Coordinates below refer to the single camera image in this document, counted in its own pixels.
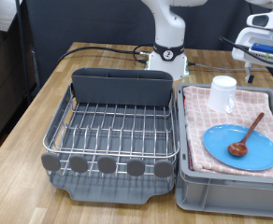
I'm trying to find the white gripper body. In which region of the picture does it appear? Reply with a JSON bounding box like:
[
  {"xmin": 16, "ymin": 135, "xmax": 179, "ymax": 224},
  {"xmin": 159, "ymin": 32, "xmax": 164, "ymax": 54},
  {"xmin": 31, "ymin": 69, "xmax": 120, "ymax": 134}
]
[{"xmin": 231, "ymin": 27, "xmax": 273, "ymax": 72}]

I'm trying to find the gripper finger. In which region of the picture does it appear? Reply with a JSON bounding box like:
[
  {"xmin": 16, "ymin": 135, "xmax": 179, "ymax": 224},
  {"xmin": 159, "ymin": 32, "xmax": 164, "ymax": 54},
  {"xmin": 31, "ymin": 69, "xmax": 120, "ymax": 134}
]
[{"xmin": 244, "ymin": 61, "xmax": 255, "ymax": 84}]

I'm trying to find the brown wooden spoon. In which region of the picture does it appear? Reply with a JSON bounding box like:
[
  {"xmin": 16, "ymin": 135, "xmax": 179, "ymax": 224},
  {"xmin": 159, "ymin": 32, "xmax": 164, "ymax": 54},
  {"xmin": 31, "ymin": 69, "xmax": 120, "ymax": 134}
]
[{"xmin": 227, "ymin": 112, "xmax": 266, "ymax": 158}]

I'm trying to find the blue plate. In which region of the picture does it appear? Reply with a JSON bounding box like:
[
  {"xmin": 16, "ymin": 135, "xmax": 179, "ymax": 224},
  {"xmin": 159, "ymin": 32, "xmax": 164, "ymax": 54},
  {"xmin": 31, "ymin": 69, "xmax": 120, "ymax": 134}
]
[{"xmin": 203, "ymin": 124, "xmax": 273, "ymax": 172}]

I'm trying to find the grey dish drying rack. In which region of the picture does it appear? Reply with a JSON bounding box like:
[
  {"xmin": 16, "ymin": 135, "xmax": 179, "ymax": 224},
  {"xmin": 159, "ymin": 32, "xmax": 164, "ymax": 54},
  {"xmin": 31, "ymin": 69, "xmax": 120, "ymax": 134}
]
[{"xmin": 44, "ymin": 82, "xmax": 178, "ymax": 205}]

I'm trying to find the pink checkered towel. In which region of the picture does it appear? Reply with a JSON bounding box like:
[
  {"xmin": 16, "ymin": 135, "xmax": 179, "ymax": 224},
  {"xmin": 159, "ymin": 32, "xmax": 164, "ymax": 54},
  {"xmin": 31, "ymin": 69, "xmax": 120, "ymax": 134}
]
[{"xmin": 182, "ymin": 85, "xmax": 273, "ymax": 180}]

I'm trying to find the white mug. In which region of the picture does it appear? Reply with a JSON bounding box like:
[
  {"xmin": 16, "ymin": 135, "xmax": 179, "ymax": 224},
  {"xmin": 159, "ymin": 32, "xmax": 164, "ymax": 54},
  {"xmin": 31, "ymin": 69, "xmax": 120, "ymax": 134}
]
[{"xmin": 207, "ymin": 75, "xmax": 237, "ymax": 114}]

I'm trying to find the grey plastic crate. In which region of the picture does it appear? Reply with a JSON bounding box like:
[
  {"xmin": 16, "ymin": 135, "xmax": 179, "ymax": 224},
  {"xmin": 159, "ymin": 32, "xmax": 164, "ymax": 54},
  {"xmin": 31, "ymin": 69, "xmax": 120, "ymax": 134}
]
[{"xmin": 175, "ymin": 82, "xmax": 273, "ymax": 218}]

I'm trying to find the dark grey utensil caddy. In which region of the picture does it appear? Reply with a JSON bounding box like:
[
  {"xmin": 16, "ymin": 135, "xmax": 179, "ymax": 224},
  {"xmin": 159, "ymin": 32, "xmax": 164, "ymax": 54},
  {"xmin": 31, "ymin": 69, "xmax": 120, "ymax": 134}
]
[{"xmin": 70, "ymin": 67, "xmax": 174, "ymax": 107}]

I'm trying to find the black metal pole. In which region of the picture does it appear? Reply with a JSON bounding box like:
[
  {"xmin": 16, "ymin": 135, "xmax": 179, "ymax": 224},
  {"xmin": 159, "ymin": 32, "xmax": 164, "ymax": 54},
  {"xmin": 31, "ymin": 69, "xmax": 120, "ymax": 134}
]
[{"xmin": 14, "ymin": 0, "xmax": 34, "ymax": 106}]

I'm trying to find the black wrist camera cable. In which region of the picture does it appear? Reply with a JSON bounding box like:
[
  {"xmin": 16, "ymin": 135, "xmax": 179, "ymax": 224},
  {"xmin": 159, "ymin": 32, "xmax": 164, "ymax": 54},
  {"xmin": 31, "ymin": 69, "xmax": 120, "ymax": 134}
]
[{"xmin": 219, "ymin": 35, "xmax": 273, "ymax": 65}]

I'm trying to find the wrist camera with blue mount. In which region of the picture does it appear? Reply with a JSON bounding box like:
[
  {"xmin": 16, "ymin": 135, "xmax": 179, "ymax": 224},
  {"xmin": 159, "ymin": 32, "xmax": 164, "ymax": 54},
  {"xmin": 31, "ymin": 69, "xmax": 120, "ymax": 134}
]
[{"xmin": 250, "ymin": 38, "xmax": 273, "ymax": 63}]

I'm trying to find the black hanging background cable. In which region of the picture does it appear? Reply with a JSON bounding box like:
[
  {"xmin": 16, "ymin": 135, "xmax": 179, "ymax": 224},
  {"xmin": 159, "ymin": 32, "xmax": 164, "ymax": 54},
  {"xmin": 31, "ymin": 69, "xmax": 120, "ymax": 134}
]
[{"xmin": 239, "ymin": 0, "xmax": 252, "ymax": 40}]

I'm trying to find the grey cable on table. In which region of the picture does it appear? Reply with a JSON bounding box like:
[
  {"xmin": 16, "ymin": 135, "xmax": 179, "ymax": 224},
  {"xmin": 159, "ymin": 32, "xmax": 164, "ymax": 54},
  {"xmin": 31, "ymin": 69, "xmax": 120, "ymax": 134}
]
[{"xmin": 187, "ymin": 62, "xmax": 247, "ymax": 72}]

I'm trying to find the black cable on table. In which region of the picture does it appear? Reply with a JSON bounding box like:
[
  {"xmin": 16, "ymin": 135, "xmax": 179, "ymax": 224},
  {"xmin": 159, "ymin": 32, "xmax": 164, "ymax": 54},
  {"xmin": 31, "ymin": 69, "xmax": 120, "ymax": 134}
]
[{"xmin": 56, "ymin": 43, "xmax": 155, "ymax": 64}]

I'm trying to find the steel wire dish rack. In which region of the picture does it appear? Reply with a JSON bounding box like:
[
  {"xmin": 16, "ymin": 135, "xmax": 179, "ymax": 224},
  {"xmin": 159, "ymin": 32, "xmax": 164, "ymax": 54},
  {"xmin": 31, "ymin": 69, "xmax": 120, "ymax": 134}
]
[{"xmin": 40, "ymin": 82, "xmax": 180, "ymax": 180}]

